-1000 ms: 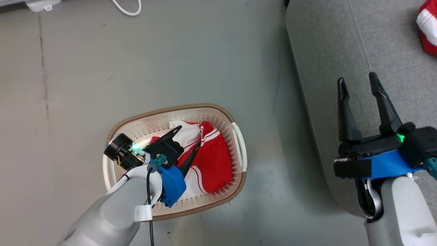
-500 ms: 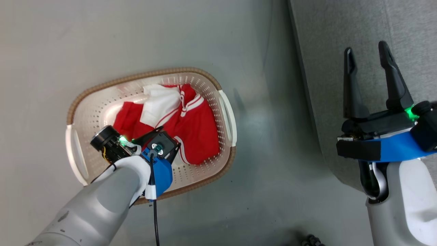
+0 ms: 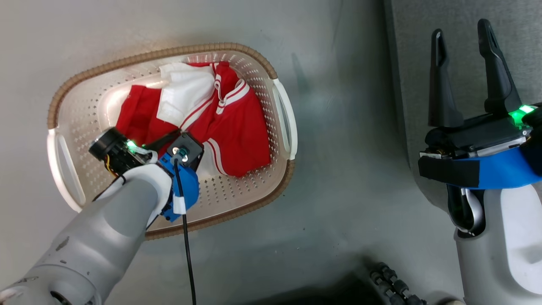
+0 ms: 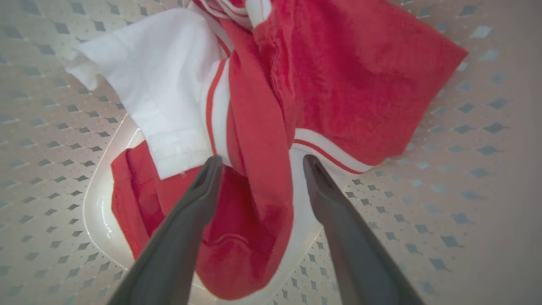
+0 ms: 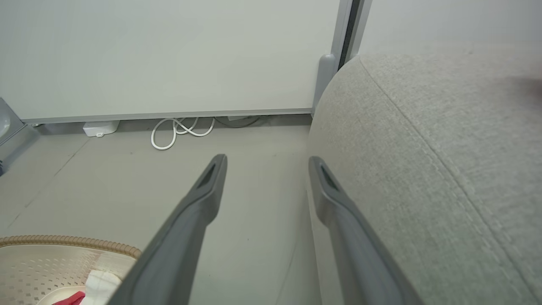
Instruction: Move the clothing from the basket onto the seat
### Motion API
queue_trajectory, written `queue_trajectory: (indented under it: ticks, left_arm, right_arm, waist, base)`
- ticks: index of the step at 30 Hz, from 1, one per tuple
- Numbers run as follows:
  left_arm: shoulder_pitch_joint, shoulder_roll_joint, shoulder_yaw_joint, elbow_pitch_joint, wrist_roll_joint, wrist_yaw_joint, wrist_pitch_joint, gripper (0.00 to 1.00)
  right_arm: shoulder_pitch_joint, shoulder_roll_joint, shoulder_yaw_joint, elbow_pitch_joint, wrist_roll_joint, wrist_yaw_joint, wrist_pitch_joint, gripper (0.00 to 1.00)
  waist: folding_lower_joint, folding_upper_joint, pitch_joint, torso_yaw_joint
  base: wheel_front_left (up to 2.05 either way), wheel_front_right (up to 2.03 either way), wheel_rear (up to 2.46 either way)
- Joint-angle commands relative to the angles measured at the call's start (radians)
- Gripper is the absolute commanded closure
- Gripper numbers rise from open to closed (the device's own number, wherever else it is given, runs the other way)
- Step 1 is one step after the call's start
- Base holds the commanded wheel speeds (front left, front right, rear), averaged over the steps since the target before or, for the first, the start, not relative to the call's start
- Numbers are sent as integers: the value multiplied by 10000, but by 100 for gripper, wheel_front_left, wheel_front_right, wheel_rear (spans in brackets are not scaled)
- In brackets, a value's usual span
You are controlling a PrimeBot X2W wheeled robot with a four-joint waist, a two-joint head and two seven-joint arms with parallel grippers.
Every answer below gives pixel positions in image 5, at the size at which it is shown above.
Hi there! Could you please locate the white power adapter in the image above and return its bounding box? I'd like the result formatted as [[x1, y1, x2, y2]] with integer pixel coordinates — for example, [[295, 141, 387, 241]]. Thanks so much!
[[83, 120, 121, 139]]

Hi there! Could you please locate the black cable under partition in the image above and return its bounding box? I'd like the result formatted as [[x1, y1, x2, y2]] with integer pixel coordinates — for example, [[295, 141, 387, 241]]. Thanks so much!
[[214, 115, 261, 129]]

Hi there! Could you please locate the grey fabric sofa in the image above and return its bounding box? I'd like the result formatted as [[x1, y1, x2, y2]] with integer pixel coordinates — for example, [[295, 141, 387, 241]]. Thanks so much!
[[306, 40, 542, 305]]

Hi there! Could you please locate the wide white partition grey frame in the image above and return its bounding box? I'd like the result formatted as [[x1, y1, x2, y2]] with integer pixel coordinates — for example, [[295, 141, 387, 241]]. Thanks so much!
[[0, 0, 354, 175]]

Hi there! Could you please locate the beige plastic laundry basket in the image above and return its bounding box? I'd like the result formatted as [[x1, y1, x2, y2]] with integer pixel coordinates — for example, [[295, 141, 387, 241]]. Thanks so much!
[[0, 235, 143, 305]]

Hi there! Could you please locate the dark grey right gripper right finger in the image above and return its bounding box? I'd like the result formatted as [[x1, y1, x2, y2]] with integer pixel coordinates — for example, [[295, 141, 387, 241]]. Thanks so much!
[[308, 155, 424, 305]]

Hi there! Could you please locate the red jacket with white stripes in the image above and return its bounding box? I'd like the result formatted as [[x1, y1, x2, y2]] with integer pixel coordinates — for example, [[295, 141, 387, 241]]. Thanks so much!
[[52, 270, 124, 305]]

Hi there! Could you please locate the white looped cable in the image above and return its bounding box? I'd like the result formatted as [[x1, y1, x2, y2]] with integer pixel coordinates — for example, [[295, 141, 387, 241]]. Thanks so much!
[[151, 117, 216, 151]]

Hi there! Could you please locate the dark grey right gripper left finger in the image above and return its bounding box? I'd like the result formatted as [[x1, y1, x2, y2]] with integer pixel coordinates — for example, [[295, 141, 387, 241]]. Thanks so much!
[[106, 154, 228, 305]]

